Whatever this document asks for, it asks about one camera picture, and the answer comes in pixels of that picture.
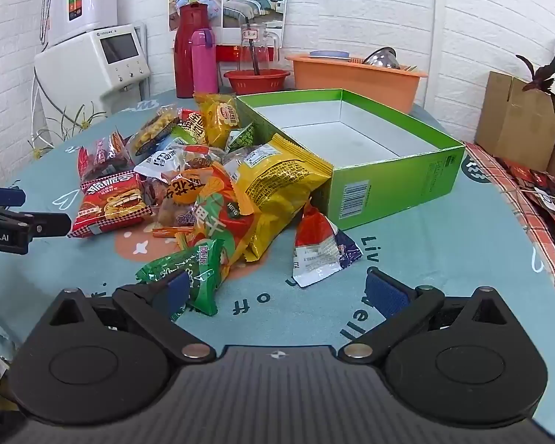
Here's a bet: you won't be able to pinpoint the orange label clear packet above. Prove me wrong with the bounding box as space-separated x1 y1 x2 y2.
157 173 204 227

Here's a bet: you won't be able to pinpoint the brown cardboard box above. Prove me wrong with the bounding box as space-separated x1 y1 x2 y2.
474 71 555 173

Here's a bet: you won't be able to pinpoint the orange green snack bag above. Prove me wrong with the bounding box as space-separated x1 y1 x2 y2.
176 166 255 269

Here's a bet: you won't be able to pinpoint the white purifier hose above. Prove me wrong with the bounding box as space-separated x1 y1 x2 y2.
39 0 58 47

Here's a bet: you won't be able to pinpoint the dark red leafy plant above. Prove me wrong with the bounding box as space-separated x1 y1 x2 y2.
515 48 555 114

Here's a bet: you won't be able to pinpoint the blue green snack packet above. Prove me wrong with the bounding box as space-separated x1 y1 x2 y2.
159 125 199 153

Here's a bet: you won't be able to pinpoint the green grassy plant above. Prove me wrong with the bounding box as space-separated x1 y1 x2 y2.
28 102 107 158

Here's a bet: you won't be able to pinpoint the small yellow snack packet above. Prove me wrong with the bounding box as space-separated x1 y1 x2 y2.
194 93 241 149

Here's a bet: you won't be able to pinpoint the green cardboard box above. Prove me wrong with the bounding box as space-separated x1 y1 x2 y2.
235 89 466 232

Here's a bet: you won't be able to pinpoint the dark red snack packet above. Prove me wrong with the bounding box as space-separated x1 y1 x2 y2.
78 132 132 183

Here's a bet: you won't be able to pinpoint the red plastic basin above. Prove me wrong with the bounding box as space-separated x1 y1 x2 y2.
223 68 291 95

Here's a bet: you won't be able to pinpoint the white appliance with screen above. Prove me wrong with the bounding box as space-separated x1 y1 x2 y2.
34 23 151 114

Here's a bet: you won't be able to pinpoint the white wall pipe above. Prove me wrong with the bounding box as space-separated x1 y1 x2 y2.
423 0 447 107

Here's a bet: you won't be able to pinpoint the orange plastic basin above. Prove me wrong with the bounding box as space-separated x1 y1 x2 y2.
285 53 428 112

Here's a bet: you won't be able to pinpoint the green pea packet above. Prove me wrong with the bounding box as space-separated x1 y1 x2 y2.
226 122 255 153

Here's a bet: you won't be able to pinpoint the steel bowl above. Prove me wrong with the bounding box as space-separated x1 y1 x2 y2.
361 47 401 70

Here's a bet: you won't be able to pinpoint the red yellow biscuit packet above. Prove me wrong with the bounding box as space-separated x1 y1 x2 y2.
178 108 209 146

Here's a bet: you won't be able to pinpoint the red checkered cloth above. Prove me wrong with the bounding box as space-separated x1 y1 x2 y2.
462 141 555 310

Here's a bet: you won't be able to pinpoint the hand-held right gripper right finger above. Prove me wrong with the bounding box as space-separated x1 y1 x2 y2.
339 269 504 364

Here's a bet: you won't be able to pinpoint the glass pitcher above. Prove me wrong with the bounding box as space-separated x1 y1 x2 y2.
238 23 280 72

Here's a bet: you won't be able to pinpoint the red box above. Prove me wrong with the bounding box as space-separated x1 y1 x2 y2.
215 44 278 62

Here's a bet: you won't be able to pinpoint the large yellow snack bag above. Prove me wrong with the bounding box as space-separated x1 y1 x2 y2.
233 134 334 262

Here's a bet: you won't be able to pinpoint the dark stirring stick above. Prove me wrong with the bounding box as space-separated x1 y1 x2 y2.
249 32 262 76

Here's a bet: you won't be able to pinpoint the clear packet of brown snacks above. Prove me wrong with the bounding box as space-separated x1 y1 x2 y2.
180 145 225 172

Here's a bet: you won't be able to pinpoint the red white triangular packet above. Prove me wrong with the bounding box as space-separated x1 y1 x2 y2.
292 199 362 287

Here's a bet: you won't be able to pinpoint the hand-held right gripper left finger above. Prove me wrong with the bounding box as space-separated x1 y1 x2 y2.
48 269 217 364

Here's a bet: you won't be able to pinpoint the pink thermos bottle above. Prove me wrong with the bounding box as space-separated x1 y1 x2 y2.
191 28 219 95

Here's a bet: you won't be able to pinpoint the white snack packet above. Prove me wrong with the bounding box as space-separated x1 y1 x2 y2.
134 148 181 181

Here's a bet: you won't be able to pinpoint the red printed packets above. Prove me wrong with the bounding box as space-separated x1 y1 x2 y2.
499 157 555 236

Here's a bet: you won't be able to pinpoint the red thermos jug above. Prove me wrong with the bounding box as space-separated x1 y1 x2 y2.
173 2 213 99

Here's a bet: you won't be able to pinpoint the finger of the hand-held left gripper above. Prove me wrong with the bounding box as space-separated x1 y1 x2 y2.
16 212 73 240
0 185 26 223

